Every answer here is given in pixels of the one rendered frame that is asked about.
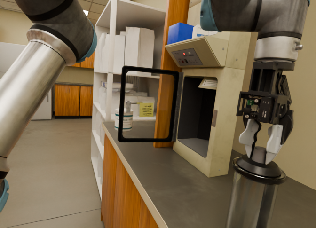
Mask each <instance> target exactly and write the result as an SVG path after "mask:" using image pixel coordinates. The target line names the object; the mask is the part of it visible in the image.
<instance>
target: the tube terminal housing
mask: <svg viewBox="0 0 316 228"><path fill-rule="evenodd" d="M200 8H201V3H199V4H197V5H195V6H193V7H191V8H189V11H188V20H187V24H189V25H193V26H196V25H197V24H200ZM211 37H215V38H219V39H225V40H228V48H227V54H226V61H225V66H224V67H194V68H182V72H184V74H183V80H184V77H191V78H200V79H203V78H204V77H214V78H217V79H218V83H217V90H216V97H215V103H214V110H217V111H218V113H217V119H216V126H215V127H214V126H211V132H210V139H209V145H208V152H207V157H206V158H204V157H202V156H200V155H199V154H198V153H196V152H194V151H193V150H191V149H190V148H188V147H187V146H185V145H184V144H182V143H181V142H179V141H178V139H177V136H176V142H174V144H173V150H174V151H175V152H176V153H178V154H179V155H180V156H181V157H183V158H184V159H185V160H187V161H188V162H189V163H191V164H192V165H193V166H194V167H196V168H197V169H198V170H199V171H201V172H202V173H203V174H204V175H206V176H207V177H208V178H210V177H215V176H220V175H226V174H228V170H229V162H230V156H231V151H232V145H233V139H234V133H235V127H236V121H237V116H236V113H237V105H238V100H239V94H240V91H242V85H243V79H244V73H245V66H246V60H247V54H248V48H249V43H250V37H251V32H229V31H222V32H218V34H215V35H211ZM182 84H183V82H182ZM182 88H183V86H182ZM181 96H182V94H181ZM181 100H182V98H181ZM180 105H181V102H180ZM180 108H181V107H180ZM179 113H180V110H179ZM179 116H180V114H179ZM178 121H179V119H178ZM178 124H179V123H178ZM177 129H178V127H177ZM177 133H178V131H177Z"/></svg>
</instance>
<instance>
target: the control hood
mask: <svg viewBox="0 0 316 228"><path fill-rule="evenodd" d="M165 48H166V50H167V51H168V53H169V54H170V56H171V57H172V59H173V60H174V62H175V63H176V65H177V66H178V67H180V68H194V67H224V66H225V61H226V54H227V48H228V40H225V39H219V38H215V37H211V36H206V35H204V36H200V37H196V38H192V39H188V40H184V41H180V42H176V43H173V44H169V45H165ZM189 48H194V50H195V52H196V53H197V55H198V57H199V59H200V60H201V62H202V64H203V65H184V66H180V65H179V64H178V62H177V60H176V59H175V57H174V56H173V54H172V53H171V52H173V51H178V50H184V49H189Z"/></svg>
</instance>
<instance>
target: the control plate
mask: <svg viewBox="0 0 316 228"><path fill-rule="evenodd" d="M189 52H190V54H189ZM171 53H172V54H173V56H174V57H175V59H176V60H177V62H178V64H179V65H180V66H184V65H203V64H202V62H201V60H200V59H199V57H198V55H197V53H196V52H195V50H194V48H189V49H184V50H178V51H173V52H171ZM183 53H185V55H184V54H183ZM184 59H186V60H187V61H188V63H186V62H185V60H184ZM195 59H196V61H195ZM182 60H183V61H184V63H182ZM189 60H190V62H189ZM192 60H193V61H192ZM179 61H180V62H179Z"/></svg>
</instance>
